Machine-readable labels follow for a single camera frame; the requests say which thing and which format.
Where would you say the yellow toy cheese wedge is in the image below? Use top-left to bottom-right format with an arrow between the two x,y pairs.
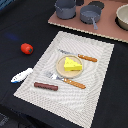
64,58 -> 82,71

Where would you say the brown toy sausage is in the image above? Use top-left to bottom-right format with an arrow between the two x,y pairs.
34,82 -> 58,91

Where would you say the red toy tomato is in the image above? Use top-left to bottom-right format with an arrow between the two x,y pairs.
21,43 -> 33,55

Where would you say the white and blue toy fish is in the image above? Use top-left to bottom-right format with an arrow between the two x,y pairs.
11,68 -> 33,83

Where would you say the grey pot with handles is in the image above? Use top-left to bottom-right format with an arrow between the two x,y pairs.
55,0 -> 76,19

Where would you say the round wooden plate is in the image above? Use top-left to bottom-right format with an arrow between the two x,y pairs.
56,55 -> 83,78

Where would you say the beige woven placemat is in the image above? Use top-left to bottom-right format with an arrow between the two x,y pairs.
14,31 -> 114,128

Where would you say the brown toy stove board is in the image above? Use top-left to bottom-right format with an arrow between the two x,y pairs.
48,0 -> 128,43

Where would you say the black burner disc right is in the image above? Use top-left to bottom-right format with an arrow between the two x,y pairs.
88,1 -> 104,10

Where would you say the beige bowl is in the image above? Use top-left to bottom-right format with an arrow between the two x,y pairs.
116,4 -> 128,30

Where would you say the knife with wooden handle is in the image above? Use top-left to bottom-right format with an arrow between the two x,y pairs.
45,72 -> 86,89

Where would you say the fork with wooden handle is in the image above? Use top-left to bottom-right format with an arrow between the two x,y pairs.
58,49 -> 98,62

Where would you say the grey saucepan with handle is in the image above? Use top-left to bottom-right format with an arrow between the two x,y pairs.
80,5 -> 101,30

